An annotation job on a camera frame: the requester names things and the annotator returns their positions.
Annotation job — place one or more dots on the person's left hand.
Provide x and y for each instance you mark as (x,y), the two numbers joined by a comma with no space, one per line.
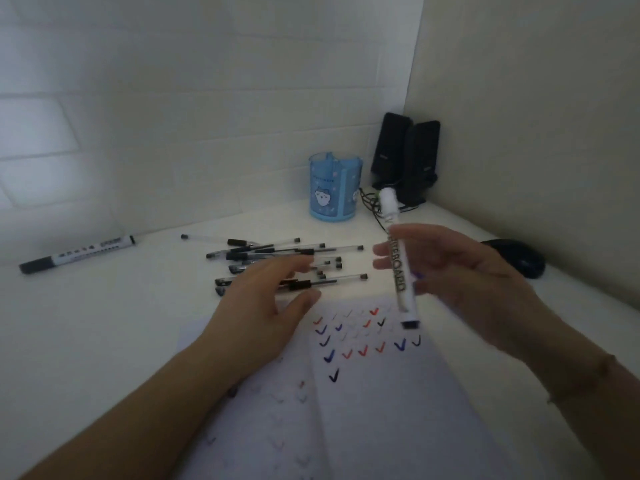
(250,324)

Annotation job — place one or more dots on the person's right hand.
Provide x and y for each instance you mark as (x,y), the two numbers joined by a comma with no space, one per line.
(480,289)

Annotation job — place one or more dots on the person's left thumb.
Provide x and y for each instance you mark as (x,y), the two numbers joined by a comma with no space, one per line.
(301,307)

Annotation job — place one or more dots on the person's right fingers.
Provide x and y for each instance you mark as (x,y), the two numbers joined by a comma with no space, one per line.
(425,244)

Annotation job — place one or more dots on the white marker with lettering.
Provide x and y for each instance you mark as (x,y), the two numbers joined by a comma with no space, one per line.
(400,274)

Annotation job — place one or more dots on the person's left forearm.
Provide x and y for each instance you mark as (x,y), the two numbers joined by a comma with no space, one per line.
(135,414)

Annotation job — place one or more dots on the person's right forearm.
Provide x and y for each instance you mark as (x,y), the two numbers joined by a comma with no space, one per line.
(600,409)

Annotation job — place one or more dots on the pile of clear black pens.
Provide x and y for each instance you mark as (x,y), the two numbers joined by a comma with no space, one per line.
(260,252)

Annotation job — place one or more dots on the black desktop speaker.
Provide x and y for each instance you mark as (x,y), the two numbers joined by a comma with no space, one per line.
(421,159)
(390,144)

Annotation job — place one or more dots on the black computer mouse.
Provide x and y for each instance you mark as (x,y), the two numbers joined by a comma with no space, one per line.
(520,257)

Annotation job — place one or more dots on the blue cartoon pen holder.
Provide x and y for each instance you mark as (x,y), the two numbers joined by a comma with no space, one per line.
(332,187)

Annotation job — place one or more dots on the white paper with faint marks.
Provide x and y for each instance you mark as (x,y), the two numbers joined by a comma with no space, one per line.
(260,434)

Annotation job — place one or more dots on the white paper with check marks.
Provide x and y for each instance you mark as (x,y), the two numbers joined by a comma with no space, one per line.
(400,409)

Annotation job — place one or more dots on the white marker with black cap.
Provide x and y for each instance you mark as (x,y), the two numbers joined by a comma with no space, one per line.
(80,252)

